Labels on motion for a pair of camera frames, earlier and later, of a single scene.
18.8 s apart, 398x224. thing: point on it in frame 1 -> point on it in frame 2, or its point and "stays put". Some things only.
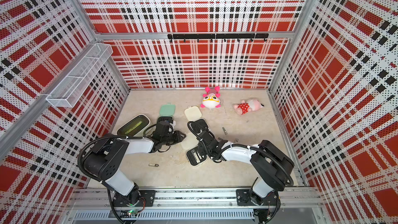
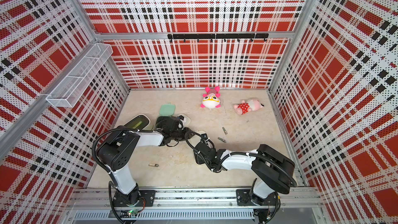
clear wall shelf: (69, 90) stays put
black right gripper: (199, 144) -> (199, 161)
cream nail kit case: (193, 153) -> (186, 121)
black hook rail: (218, 36) stays put
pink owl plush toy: (211, 100) stays put
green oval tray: (135, 125) stays put
